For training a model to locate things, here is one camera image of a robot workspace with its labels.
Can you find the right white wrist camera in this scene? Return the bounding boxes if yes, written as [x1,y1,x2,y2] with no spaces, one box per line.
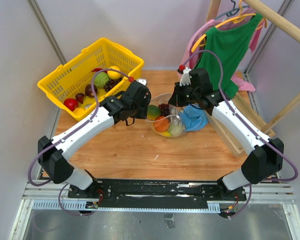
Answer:
[179,67,191,87]

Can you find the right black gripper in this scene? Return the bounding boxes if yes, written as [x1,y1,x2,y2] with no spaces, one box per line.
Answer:
[168,81,200,108]

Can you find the yellow green toy mango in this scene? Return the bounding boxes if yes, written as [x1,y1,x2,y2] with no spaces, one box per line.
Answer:
[147,104,161,120]

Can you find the yellow plastic shopping basket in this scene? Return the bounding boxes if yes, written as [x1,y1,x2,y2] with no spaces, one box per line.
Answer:
[37,37,145,122]

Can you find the yellow toy banana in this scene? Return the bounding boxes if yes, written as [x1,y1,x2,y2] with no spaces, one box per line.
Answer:
[160,131,172,138]

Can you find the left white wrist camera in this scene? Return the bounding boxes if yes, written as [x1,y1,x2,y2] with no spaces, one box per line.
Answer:
[136,78,148,87]

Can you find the pink shirt on hanger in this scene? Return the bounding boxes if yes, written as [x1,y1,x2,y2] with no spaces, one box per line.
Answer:
[182,6,263,93]

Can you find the grey clothes hanger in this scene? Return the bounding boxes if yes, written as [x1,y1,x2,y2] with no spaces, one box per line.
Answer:
[214,0,250,20]

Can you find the dark red toy fig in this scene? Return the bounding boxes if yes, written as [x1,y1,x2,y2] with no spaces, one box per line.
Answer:
[75,93,85,104]

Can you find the blue cartoon print cloth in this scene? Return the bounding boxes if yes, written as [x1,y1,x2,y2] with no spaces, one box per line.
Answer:
[181,104,208,132]

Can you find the white toy garlic bulb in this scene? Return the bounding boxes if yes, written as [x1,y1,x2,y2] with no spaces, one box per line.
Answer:
[168,122,186,138]

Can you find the yellow toy bell pepper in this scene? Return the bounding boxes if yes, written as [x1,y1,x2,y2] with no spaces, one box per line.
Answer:
[72,107,86,116]

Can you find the rough orange toy tangerine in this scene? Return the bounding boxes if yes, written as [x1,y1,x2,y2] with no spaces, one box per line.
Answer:
[153,116,170,133]

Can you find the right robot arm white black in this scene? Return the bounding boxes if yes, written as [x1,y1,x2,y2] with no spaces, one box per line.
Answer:
[168,65,284,200]

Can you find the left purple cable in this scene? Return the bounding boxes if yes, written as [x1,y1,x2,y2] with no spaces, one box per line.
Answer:
[27,68,135,187]

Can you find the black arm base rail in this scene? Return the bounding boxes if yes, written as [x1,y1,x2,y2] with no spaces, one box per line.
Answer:
[68,178,247,210]

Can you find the red toy chili pepper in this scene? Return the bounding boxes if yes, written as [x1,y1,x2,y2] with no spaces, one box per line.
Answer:
[91,68,102,73]

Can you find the dark purple toy fruit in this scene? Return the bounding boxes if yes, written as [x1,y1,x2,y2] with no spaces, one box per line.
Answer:
[85,84,98,98]

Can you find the yellow clothes hanger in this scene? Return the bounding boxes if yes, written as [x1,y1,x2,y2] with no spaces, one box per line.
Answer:
[190,0,256,53]

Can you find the clear dotted zip top bag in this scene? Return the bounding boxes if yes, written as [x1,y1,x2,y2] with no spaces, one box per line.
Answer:
[145,93,186,138]

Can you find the red toy apple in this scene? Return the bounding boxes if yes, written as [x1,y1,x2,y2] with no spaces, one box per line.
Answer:
[63,98,79,112]

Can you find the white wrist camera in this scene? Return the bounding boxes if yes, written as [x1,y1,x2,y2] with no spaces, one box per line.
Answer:
[179,67,191,87]
[136,78,148,87]

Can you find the yellow toy apple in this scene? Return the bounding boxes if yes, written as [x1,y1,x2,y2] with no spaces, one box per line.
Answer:
[107,65,122,80]

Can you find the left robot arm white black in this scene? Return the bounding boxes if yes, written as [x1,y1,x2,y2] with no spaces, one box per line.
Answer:
[38,78,151,198]

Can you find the dark toy grapes bunch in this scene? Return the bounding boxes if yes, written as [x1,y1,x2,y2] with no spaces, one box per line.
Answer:
[103,77,123,93]

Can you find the wooden clothes rack frame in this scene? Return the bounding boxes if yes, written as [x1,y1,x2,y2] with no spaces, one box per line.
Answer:
[204,0,300,158]

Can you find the dark red toy grapes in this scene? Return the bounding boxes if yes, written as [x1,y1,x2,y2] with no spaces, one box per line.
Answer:
[158,103,170,117]

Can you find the green shirt on hanger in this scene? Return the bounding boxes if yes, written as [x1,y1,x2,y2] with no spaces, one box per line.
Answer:
[195,13,264,98]

